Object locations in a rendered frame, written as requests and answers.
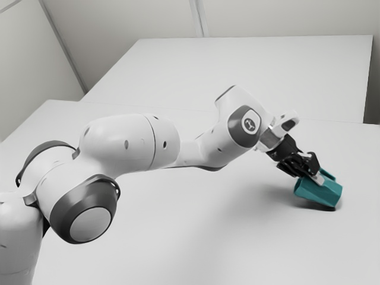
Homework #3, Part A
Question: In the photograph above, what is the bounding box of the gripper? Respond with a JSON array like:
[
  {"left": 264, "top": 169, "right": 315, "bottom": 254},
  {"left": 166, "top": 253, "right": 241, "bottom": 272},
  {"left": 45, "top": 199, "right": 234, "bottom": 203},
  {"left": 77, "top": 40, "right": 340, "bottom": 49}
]
[{"left": 266, "top": 134, "right": 325, "bottom": 186}]

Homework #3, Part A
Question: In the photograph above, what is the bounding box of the teal faceted mug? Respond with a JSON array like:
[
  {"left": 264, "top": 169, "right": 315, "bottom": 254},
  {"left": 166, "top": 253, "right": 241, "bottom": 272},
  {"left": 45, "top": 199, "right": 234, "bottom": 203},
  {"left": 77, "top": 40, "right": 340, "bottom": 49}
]
[{"left": 292, "top": 168, "right": 344, "bottom": 208}]

